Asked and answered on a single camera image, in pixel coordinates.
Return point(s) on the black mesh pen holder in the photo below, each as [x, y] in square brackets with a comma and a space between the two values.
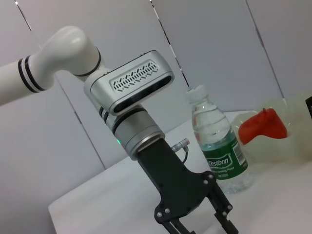
[309, 104]

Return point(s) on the green glass fruit plate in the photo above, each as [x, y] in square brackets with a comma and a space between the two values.
[280, 151]

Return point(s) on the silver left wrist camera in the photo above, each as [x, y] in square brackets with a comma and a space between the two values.
[136, 80]

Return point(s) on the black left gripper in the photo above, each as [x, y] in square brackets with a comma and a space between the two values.
[175, 187]

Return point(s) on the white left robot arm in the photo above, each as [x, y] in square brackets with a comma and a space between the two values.
[65, 53]

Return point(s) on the green label water bottle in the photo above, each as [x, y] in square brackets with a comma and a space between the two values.
[219, 158]

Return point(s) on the red-orange fruit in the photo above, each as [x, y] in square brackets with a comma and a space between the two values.
[265, 126]

